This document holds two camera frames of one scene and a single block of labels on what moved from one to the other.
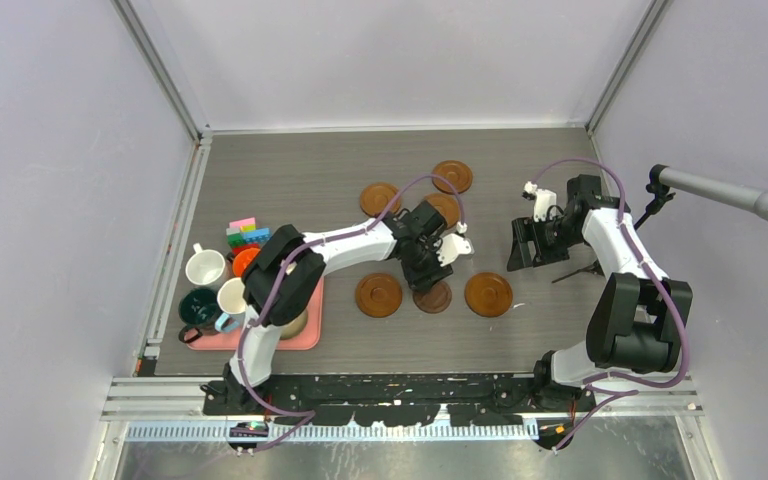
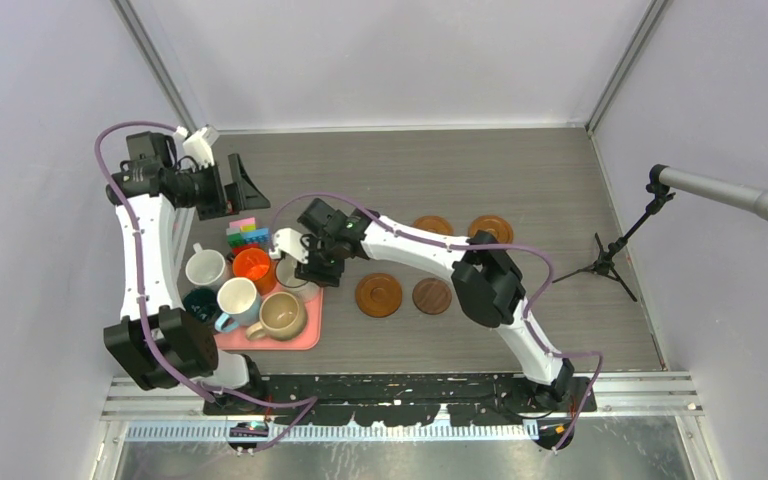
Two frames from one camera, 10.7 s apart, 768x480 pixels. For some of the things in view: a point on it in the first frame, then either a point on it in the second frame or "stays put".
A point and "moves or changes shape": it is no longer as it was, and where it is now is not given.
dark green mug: x=198 y=309 stays put
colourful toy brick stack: x=243 y=234 stays put
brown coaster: x=374 y=198 moves or changes shape
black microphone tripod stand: x=659 y=194 stays put
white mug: x=205 y=266 stays put
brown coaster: x=447 y=205 -> x=495 y=224
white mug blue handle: x=232 y=302 stays put
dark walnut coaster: x=434 y=300 stays put
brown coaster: x=378 y=295 stays put
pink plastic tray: x=213 y=339 stays put
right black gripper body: x=554 y=237 -> x=324 y=265
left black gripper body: x=423 y=261 -> x=202 y=188
